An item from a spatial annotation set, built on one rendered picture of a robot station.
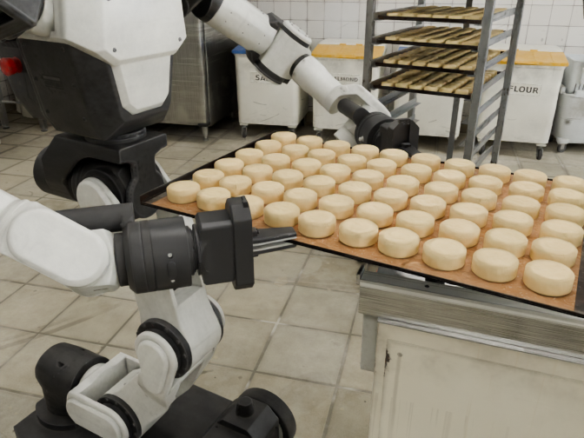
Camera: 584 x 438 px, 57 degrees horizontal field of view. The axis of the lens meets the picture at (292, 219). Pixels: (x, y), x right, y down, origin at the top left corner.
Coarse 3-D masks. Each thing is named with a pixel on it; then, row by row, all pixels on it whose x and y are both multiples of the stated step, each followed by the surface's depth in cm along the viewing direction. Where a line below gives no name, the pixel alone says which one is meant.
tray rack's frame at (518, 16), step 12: (420, 0) 258; (468, 0) 249; (516, 12) 239; (468, 24) 252; (516, 24) 240; (516, 36) 242; (516, 48) 245; (504, 84) 252; (504, 96) 254; (456, 108) 269; (504, 108) 256; (456, 120) 272; (504, 120) 260; (492, 156) 267
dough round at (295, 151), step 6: (288, 144) 100; (294, 144) 100; (300, 144) 100; (282, 150) 97; (288, 150) 97; (294, 150) 97; (300, 150) 97; (306, 150) 97; (294, 156) 96; (300, 156) 97; (306, 156) 97
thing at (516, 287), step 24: (336, 192) 84; (504, 192) 84; (312, 240) 69; (336, 240) 69; (480, 240) 69; (528, 240) 69; (408, 264) 64; (576, 264) 64; (504, 288) 59; (576, 288) 59
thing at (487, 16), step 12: (492, 0) 187; (492, 12) 189; (480, 48) 195; (480, 60) 196; (480, 72) 198; (480, 84) 199; (480, 96) 201; (468, 120) 206; (468, 132) 208; (468, 144) 210; (468, 156) 211
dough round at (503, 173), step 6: (480, 168) 89; (486, 168) 88; (492, 168) 88; (498, 168) 88; (504, 168) 88; (480, 174) 88; (486, 174) 87; (492, 174) 86; (498, 174) 86; (504, 174) 86; (510, 174) 87; (504, 180) 87
